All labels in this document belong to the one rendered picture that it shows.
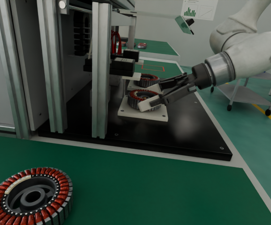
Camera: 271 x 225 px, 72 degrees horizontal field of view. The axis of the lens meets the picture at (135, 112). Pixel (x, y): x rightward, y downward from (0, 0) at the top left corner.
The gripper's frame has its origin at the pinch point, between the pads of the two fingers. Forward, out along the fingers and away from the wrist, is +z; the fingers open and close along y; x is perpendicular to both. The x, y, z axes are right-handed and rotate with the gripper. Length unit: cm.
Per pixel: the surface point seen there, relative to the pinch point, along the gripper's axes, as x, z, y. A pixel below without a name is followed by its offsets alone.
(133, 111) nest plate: -0.6, 3.9, -6.0
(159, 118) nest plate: -4.9, -2.6, -7.5
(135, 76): 8.4, -0.3, -2.4
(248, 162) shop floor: -120, -47, 84
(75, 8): 28.6, 3.2, -13.6
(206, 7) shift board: -2, -159, 532
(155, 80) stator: -1.0, -3.4, 20.2
